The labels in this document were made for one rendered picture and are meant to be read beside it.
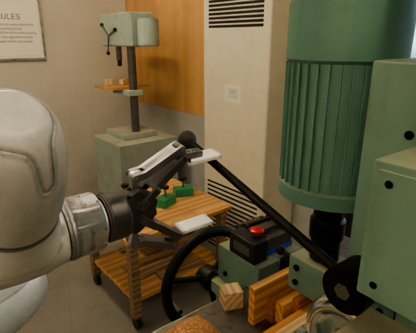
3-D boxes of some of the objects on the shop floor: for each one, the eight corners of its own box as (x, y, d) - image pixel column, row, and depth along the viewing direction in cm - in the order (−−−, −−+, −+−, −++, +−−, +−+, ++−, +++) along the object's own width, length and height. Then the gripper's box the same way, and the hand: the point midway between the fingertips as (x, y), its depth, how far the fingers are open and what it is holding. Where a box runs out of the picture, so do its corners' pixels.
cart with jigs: (175, 248, 273) (173, 162, 253) (230, 286, 231) (232, 186, 211) (86, 283, 233) (75, 185, 213) (133, 337, 191) (124, 221, 171)
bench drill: (147, 201, 352) (137, 16, 303) (187, 224, 307) (183, 12, 257) (98, 215, 324) (78, 13, 274) (134, 244, 278) (118, 8, 228)
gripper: (111, 296, 61) (218, 253, 73) (108, 154, 50) (234, 130, 62) (93, 269, 66) (195, 232, 78) (86, 133, 55) (207, 115, 67)
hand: (207, 188), depth 69 cm, fingers open, 13 cm apart
